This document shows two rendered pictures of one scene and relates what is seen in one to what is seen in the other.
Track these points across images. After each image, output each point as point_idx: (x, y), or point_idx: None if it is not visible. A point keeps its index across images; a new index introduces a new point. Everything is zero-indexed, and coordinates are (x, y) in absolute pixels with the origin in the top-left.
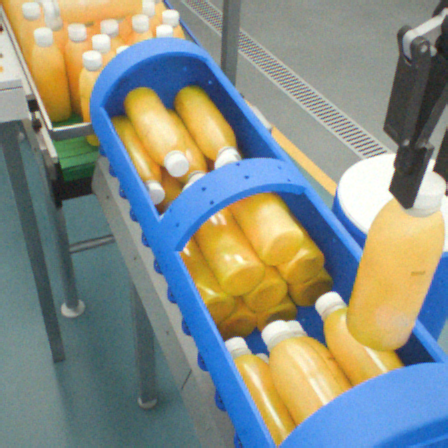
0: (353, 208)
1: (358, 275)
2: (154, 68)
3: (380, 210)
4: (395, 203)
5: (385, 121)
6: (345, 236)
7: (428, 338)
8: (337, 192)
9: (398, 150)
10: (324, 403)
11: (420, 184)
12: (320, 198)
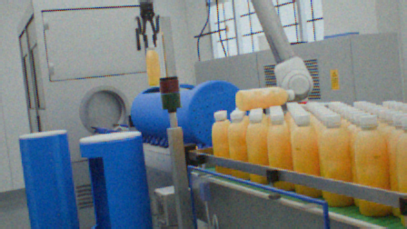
0: (136, 132)
1: (160, 68)
2: (218, 94)
3: (156, 53)
4: (154, 50)
5: (159, 30)
6: (153, 93)
7: (142, 94)
8: (139, 135)
9: (156, 36)
10: None
11: (153, 42)
12: (156, 96)
